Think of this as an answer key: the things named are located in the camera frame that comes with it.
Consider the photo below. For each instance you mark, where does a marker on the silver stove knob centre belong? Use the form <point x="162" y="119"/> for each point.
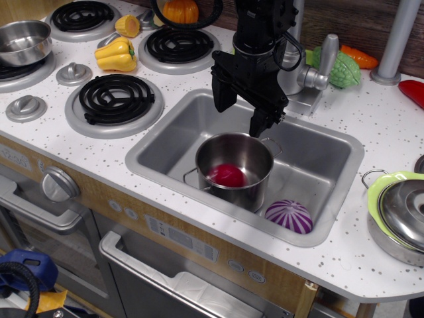
<point x="73" y="74"/>

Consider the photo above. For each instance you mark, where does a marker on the front black stove burner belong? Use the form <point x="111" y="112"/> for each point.
<point x="114" y="106"/>

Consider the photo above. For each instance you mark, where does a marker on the orange toy carrot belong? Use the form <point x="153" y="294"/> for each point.
<point x="363" y="60"/>

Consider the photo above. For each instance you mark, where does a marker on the light green plate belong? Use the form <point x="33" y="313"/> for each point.
<point x="374" y="191"/>

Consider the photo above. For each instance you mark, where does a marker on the small steel bowl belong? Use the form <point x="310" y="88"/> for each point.
<point x="25" y="42"/>

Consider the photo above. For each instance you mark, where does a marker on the back left black burner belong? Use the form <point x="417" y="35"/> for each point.
<point x="82" y="21"/>

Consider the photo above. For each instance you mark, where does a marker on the yellow toy corn piece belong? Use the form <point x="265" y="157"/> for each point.
<point x="128" y="25"/>

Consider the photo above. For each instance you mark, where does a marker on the left edge stove burner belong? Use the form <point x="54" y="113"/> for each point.
<point x="17" y="78"/>

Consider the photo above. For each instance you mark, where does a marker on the yellow toy bell pepper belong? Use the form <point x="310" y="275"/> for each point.
<point x="118" y="55"/>

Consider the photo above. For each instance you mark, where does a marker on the grey vertical pole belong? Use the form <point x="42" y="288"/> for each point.
<point x="387" y="72"/>

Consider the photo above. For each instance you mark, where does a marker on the steel pot lid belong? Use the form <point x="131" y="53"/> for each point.
<point x="400" y="206"/>

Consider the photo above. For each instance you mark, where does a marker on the silver oven dial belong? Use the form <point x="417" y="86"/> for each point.
<point x="58" y="186"/>

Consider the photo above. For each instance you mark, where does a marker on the silver dishwasher door handle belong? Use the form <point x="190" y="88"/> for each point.
<point x="155" y="282"/>

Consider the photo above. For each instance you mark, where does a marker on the blue clamp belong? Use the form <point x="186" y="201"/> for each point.
<point x="41" y="265"/>

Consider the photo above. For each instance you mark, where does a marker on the silver stove knob left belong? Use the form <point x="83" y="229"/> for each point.
<point x="26" y="109"/>

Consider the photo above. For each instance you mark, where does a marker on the orange toy pumpkin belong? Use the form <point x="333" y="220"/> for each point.
<point x="181" y="11"/>

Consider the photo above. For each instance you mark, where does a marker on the steel pan with handle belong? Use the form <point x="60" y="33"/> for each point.
<point x="388" y="245"/>

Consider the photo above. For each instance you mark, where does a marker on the red toy sweet potato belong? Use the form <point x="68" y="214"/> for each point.
<point x="227" y="175"/>

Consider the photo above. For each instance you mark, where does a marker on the purple white striped onion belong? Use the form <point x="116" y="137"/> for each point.
<point x="291" y="215"/>

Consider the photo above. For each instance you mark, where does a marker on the silver stove knob near pepper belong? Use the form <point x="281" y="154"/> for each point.
<point x="108" y="40"/>

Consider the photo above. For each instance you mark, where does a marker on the stainless steel pot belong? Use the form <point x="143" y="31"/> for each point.
<point x="254" y="156"/>

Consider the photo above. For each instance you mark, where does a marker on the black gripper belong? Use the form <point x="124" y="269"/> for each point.
<point x="249" y="73"/>

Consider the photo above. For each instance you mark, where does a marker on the silver toy faucet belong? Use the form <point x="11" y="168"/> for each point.
<point x="304" y="84"/>

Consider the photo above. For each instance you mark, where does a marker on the silver back stove knob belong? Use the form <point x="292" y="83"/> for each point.
<point x="145" y="20"/>

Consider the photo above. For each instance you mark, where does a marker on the green toy vegetable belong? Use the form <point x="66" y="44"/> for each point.
<point x="345" y="72"/>

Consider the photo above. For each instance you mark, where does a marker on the red toy pepper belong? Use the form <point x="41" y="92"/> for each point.
<point x="414" y="90"/>

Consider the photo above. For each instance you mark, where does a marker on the silver oven door handle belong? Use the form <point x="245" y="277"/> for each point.
<point x="65" y="223"/>

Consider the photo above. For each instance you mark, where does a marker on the back right black burner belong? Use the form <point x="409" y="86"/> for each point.
<point x="178" y="52"/>

